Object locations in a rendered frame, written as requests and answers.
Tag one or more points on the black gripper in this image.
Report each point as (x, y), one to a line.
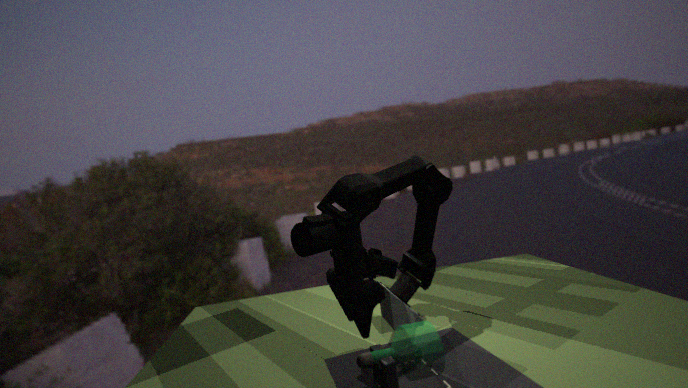
(356, 296)

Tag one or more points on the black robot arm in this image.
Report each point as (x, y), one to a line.
(361, 194)

